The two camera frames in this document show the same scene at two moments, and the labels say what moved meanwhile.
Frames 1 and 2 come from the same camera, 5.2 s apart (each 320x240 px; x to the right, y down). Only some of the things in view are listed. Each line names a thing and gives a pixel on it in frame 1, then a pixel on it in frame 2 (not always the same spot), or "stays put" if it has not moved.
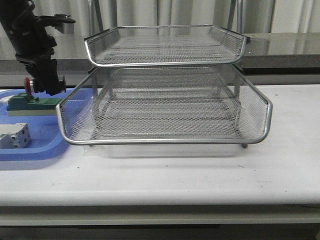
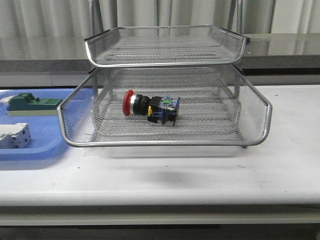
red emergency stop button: (27, 86) → (162, 109)
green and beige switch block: (22, 105) stays put
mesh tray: (164, 45) stays put
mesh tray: (164, 105) stays put
